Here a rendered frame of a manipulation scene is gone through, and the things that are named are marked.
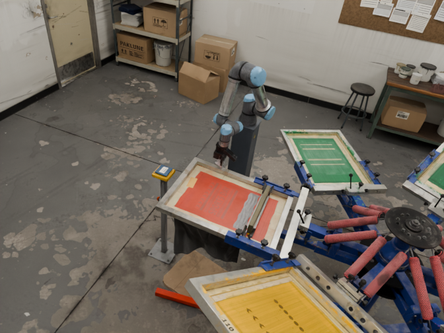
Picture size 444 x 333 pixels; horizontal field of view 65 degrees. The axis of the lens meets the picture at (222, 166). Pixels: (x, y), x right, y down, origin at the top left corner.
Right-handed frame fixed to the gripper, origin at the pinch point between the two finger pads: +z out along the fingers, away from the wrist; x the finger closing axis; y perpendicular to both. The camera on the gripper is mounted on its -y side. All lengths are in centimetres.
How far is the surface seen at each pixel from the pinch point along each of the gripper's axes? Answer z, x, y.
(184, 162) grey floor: 109, -109, 78
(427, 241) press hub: -33, 35, -128
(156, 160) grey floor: 110, -97, 109
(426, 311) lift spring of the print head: -15, 65, -134
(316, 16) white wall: -29, -353, 0
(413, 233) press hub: -32, 33, -120
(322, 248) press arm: 8, 29, -84
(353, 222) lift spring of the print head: -15, 23, -94
